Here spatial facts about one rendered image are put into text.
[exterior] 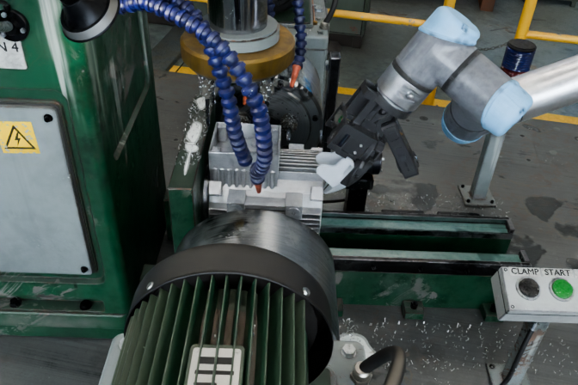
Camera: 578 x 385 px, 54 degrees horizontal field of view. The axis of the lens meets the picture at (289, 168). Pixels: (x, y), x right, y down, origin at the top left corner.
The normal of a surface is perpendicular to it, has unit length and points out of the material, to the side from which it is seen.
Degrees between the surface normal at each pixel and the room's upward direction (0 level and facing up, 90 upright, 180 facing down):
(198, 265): 16
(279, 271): 32
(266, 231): 9
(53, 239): 90
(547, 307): 22
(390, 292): 90
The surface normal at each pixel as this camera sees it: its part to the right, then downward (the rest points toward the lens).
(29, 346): 0.04, -0.81
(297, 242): 0.51, -0.69
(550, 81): -0.11, -0.25
